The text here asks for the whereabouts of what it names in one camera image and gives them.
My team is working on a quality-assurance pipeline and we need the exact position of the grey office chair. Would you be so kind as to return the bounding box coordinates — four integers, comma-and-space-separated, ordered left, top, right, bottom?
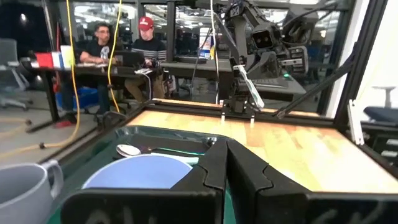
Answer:
0, 38, 34, 110

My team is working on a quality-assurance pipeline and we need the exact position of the white and blue box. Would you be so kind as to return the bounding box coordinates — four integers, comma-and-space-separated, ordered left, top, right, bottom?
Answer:
51, 51, 65, 68

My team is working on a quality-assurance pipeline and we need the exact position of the grey mug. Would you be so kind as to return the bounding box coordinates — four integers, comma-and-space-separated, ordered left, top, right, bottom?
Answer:
0, 159, 65, 224

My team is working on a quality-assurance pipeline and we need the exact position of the yellow cable with plug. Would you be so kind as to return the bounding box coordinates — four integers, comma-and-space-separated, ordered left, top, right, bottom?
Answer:
107, 0, 123, 113

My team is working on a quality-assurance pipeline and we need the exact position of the red box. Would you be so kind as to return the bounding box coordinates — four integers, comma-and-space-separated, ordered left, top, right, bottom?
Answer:
34, 52, 54, 68

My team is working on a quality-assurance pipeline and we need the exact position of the teal-handled spoon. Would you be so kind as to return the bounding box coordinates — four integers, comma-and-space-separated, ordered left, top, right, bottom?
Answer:
116, 144, 200, 166

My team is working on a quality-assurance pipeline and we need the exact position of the yellow cable with black clip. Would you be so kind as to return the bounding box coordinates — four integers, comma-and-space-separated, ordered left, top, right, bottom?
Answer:
0, 0, 81, 156

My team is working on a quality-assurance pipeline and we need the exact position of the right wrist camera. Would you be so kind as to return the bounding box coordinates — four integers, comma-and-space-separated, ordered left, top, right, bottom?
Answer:
251, 29, 275, 50

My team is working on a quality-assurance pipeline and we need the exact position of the black office desk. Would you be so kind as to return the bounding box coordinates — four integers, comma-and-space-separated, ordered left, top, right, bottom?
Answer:
20, 57, 162, 131

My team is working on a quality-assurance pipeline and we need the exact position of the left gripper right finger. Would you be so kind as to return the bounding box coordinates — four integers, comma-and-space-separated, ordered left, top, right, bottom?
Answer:
228, 139, 398, 224

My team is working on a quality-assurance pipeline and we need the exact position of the blue bin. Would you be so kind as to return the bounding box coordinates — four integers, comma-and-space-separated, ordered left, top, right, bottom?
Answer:
55, 86, 100, 110

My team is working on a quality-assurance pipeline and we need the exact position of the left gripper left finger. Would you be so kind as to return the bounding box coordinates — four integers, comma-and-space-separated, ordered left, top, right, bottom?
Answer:
60, 139, 229, 224

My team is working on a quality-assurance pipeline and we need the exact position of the white bracket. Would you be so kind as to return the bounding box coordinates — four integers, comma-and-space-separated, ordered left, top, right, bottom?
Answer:
347, 99, 365, 146

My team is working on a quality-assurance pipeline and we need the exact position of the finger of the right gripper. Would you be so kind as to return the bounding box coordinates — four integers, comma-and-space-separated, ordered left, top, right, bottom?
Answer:
231, 70, 249, 103
248, 57, 265, 82

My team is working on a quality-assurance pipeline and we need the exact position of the blue bowl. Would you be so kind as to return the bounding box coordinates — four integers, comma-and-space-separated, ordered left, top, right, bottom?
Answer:
81, 154, 193, 190

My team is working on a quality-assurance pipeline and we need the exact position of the teal-handled fork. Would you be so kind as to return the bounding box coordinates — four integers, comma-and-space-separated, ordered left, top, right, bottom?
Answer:
161, 136, 218, 156

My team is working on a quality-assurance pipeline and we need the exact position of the dark green serving tray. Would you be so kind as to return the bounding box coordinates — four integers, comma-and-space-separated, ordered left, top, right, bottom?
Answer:
46, 125, 233, 224

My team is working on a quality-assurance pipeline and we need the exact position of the black aluminium table frame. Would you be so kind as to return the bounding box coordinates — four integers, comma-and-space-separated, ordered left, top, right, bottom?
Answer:
40, 0, 398, 175

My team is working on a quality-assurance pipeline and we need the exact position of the white cable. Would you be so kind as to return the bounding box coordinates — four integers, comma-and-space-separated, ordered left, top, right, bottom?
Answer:
209, 0, 220, 105

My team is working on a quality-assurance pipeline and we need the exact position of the person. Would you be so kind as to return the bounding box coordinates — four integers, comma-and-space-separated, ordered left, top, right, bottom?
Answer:
79, 22, 119, 113
124, 16, 169, 101

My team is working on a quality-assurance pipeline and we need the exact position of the black laptop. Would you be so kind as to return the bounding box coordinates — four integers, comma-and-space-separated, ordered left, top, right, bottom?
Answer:
114, 50, 146, 68
251, 77, 290, 90

